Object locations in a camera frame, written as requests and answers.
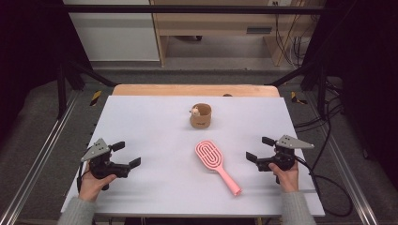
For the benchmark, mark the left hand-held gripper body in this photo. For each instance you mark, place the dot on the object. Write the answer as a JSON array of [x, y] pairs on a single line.
[[100, 165]]

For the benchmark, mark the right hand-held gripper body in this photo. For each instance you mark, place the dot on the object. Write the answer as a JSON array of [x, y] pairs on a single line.
[[283, 156]]

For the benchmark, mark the pink hairbrush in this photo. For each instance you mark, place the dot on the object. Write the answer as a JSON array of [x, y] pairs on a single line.
[[209, 153]]

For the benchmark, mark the brown cup with small figure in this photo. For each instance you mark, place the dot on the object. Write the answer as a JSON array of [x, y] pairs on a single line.
[[202, 120]]

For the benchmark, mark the person's left hand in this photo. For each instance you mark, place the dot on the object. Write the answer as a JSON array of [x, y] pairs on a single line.
[[90, 187]]

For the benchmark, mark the person's right hand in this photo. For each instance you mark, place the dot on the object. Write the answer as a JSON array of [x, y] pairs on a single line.
[[288, 181]]

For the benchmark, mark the yellow black tape marker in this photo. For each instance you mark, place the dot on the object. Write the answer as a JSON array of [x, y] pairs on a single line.
[[294, 97], [95, 97]]

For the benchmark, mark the wooden table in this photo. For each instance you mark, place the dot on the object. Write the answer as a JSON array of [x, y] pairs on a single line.
[[175, 90]]

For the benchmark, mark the white cabinet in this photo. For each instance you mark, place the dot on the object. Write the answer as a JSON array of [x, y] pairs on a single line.
[[115, 34]]

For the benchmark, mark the dark curtain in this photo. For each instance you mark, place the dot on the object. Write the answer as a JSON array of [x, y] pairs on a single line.
[[28, 47], [369, 62]]

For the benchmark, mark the light wooden desk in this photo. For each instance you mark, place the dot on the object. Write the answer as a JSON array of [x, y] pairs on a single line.
[[212, 22]]

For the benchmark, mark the aluminium floor rail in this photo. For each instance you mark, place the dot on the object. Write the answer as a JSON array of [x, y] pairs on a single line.
[[34, 162], [350, 175]]

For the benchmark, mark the black frame strut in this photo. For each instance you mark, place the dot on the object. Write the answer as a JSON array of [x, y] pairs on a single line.
[[321, 90], [62, 90]]

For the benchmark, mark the black horizontal frame bar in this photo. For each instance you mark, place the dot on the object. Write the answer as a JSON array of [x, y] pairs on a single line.
[[187, 9]]

